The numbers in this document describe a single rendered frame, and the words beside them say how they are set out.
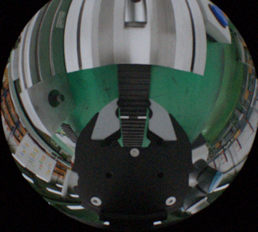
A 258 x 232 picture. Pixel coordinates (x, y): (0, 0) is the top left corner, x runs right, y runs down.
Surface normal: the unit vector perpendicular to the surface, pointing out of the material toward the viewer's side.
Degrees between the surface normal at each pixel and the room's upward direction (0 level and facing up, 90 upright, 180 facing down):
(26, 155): 90
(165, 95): 0
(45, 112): 90
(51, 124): 90
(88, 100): 0
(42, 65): 90
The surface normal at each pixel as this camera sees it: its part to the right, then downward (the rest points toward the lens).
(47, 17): 1.00, 0.02
